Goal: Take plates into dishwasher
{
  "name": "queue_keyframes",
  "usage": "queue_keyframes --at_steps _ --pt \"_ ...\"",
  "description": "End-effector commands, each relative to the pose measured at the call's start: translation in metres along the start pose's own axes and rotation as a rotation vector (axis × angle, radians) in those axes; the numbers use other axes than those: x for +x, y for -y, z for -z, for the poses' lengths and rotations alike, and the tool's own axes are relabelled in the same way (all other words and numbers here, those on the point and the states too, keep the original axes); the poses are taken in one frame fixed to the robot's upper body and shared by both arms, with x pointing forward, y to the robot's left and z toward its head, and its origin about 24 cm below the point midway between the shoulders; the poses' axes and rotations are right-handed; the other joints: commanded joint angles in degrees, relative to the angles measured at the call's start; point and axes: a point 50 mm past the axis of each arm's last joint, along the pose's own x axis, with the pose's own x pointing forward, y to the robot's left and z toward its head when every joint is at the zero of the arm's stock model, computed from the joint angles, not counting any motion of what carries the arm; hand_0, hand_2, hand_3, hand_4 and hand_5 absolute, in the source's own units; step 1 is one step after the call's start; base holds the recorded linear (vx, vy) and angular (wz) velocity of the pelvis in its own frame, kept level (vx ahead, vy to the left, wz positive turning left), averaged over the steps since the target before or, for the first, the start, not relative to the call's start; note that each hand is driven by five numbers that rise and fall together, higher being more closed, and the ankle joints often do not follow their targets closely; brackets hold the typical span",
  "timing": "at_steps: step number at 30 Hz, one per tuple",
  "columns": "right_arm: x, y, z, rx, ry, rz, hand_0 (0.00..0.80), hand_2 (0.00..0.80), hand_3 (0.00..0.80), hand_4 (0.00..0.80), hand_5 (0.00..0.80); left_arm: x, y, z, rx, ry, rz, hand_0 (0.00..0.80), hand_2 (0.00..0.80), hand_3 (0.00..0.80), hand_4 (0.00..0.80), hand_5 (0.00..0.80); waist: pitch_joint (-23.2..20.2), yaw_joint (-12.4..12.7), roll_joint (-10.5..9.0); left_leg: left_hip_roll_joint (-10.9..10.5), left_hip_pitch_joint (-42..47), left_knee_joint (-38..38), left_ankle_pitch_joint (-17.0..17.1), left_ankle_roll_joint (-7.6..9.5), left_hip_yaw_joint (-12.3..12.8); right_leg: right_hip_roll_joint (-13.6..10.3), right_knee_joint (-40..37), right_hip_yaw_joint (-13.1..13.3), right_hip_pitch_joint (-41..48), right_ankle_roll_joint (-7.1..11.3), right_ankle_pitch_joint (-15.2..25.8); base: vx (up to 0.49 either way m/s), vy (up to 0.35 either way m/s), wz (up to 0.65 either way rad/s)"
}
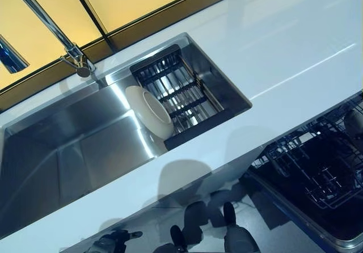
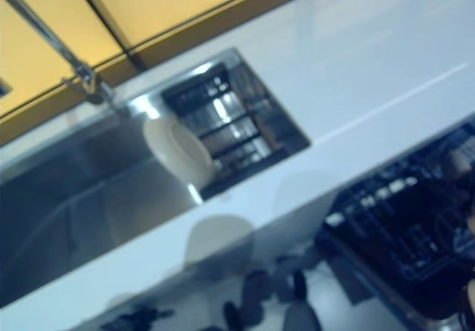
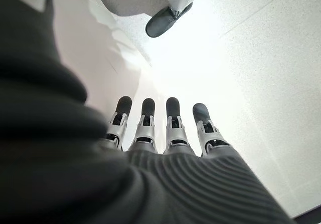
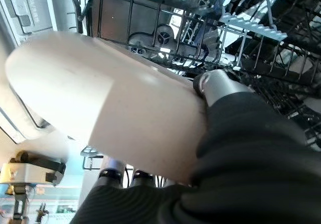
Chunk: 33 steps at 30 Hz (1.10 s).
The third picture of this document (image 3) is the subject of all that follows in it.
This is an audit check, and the dark dishwasher door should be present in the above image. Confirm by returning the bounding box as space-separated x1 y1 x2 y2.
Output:
293 207 321 224

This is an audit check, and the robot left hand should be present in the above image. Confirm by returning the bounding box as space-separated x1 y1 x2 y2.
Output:
0 0 296 224

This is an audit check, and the white cabinet door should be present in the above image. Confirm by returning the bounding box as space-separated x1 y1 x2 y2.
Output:
47 0 152 124

